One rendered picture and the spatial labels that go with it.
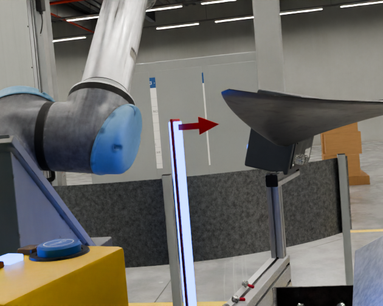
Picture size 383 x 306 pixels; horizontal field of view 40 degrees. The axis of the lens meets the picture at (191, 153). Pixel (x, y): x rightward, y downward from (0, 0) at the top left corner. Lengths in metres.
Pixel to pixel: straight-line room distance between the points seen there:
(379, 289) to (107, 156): 0.43
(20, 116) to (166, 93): 6.01
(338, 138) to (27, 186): 8.21
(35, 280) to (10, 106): 0.50
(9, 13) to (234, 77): 4.40
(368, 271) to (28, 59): 2.28
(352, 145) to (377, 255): 8.14
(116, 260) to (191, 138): 6.29
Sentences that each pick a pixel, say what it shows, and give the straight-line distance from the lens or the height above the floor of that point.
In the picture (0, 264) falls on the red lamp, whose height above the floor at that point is 1.08.
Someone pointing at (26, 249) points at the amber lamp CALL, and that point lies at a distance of 0.52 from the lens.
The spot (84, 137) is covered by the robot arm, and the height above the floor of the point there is 1.18.
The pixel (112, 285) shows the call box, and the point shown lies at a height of 1.04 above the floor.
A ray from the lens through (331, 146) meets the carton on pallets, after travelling 8.75.
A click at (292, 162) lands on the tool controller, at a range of 1.26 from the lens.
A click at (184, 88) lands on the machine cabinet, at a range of 6.79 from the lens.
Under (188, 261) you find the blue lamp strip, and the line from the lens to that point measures 0.72.
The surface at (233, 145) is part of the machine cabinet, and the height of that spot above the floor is 0.88.
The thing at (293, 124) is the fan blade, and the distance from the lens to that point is 0.70.
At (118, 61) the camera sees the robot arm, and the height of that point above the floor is 1.30.
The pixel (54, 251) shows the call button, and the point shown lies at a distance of 0.49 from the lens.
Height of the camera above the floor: 1.18
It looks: 3 degrees down
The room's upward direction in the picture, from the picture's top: 5 degrees counter-clockwise
